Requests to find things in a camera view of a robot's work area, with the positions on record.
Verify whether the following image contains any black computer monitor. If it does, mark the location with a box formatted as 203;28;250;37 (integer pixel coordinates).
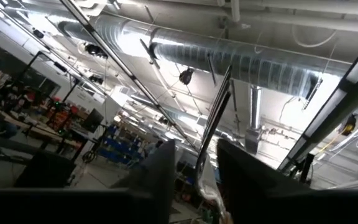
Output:
81;108;104;133

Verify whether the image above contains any black office chair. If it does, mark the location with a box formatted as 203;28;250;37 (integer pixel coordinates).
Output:
13;151;76;189

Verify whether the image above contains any yellow and black cable reel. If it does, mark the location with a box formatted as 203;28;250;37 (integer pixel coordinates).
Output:
337;114;357;136

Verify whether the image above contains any person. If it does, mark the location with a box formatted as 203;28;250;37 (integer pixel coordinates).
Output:
0;82;21;139

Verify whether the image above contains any blue storage bin shelf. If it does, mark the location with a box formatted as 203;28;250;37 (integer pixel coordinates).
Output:
98;124;144;166

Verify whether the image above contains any black hanging ceiling camera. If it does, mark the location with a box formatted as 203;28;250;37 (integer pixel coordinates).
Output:
84;43;108;59
178;67;195;85

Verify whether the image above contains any silver spiral ventilation duct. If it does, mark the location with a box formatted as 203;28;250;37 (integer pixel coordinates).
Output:
57;14;354;100

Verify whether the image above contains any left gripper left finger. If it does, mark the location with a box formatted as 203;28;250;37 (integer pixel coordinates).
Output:
110;139;177;224

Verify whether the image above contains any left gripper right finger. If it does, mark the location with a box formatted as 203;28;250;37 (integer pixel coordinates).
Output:
216;139;313;224

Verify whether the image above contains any silver vertical duct pipe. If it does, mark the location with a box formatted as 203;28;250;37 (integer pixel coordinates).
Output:
244;85;263;155

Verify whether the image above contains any black frame beam with lights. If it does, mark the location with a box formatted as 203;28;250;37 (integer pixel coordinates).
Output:
277;30;358;172
59;0;200;153

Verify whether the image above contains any wooden background table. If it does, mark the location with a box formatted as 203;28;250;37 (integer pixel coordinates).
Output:
0;99;83;150

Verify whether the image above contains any white ceiling pipe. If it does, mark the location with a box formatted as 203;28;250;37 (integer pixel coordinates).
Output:
228;0;358;34

